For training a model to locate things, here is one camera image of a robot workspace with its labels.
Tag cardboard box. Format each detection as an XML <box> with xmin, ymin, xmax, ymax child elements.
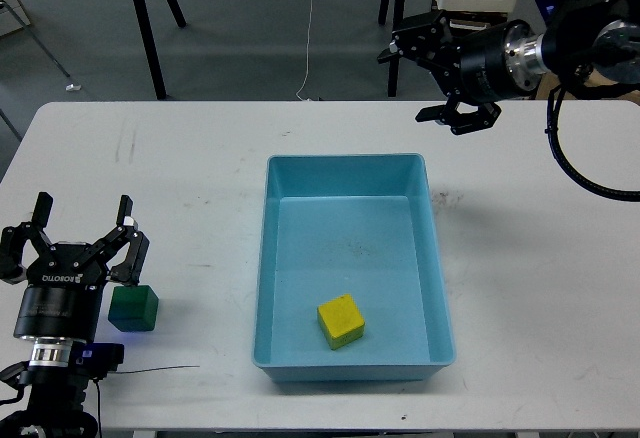
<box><xmin>533</xmin><ymin>71</ymin><xmax>639</xmax><ymax>105</ymax></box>

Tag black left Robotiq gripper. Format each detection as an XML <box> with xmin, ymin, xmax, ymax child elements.
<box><xmin>0</xmin><ymin>191</ymin><xmax>151</xmax><ymax>342</ymax></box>

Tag green wooden block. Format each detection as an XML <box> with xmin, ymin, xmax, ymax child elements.
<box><xmin>108</xmin><ymin>285</ymin><xmax>159</xmax><ymax>332</ymax></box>

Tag white hanging cable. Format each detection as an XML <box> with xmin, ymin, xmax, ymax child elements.
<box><xmin>296</xmin><ymin>0</ymin><xmax>321</xmax><ymax>103</ymax></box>

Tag blue plastic bin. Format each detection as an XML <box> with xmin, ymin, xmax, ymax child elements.
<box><xmin>253</xmin><ymin>154</ymin><xmax>456</xmax><ymax>382</ymax></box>

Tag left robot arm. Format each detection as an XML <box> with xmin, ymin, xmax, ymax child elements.
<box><xmin>1</xmin><ymin>192</ymin><xmax>149</xmax><ymax>437</ymax></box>

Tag yellow wooden block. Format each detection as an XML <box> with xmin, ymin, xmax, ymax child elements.
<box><xmin>317</xmin><ymin>294</ymin><xmax>366</xmax><ymax>350</ymax></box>

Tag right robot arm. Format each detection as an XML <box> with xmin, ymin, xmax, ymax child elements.
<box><xmin>378</xmin><ymin>0</ymin><xmax>639</xmax><ymax>202</ymax></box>

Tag black drawer box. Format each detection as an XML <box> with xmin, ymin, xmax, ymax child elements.
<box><xmin>431</xmin><ymin>0</ymin><xmax>509</xmax><ymax>37</ymax></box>

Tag wooden cabinet chair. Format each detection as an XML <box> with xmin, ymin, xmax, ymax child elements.
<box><xmin>0</xmin><ymin>0</ymin><xmax>84</xmax><ymax>142</ymax></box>

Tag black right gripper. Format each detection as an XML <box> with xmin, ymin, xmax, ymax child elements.
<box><xmin>377</xmin><ymin>10</ymin><xmax>531</xmax><ymax>136</ymax></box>

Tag black left stand legs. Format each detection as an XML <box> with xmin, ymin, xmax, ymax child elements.
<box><xmin>122</xmin><ymin>0</ymin><xmax>188</xmax><ymax>101</ymax></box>

